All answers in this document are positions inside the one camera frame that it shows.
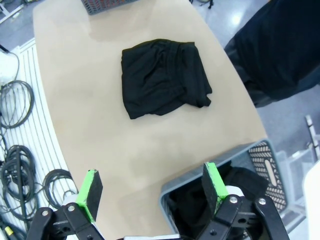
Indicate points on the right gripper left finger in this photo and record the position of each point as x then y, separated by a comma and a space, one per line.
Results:
92, 192

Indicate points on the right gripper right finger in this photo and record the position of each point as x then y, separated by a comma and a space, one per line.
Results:
212, 185

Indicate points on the black buttoned cargo bottoms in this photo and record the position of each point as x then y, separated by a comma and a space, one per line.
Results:
240, 180

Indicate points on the black plain shorts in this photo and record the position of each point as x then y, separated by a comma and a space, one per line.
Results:
162, 80

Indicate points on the grey plastic lattice basket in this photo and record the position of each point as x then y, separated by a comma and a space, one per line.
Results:
267, 162
105, 10

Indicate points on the clear storage box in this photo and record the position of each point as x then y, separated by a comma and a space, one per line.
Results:
292, 175

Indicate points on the person in black T-shirt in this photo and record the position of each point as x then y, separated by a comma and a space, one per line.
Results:
275, 50

